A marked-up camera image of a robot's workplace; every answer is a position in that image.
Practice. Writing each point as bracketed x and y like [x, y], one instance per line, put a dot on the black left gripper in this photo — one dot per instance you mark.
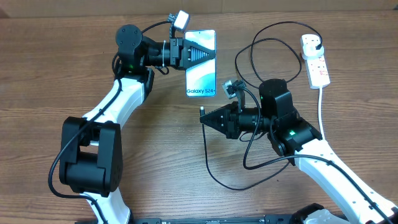
[180, 43]

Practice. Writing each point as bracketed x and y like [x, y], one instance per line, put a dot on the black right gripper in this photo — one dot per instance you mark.
[231, 126]

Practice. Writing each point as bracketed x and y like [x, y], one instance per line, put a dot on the blue Galaxy smartphone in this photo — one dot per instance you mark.
[201, 79]

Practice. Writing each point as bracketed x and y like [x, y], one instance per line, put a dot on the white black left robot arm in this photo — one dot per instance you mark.
[90, 161]

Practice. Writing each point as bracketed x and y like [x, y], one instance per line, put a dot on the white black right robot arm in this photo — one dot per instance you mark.
[295, 140]

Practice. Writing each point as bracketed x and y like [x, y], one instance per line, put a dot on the white charger plug adapter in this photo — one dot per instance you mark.
[310, 51]

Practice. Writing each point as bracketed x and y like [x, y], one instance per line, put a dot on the white power strip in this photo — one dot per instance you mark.
[317, 72]

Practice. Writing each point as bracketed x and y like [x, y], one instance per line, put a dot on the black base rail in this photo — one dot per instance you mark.
[267, 219]

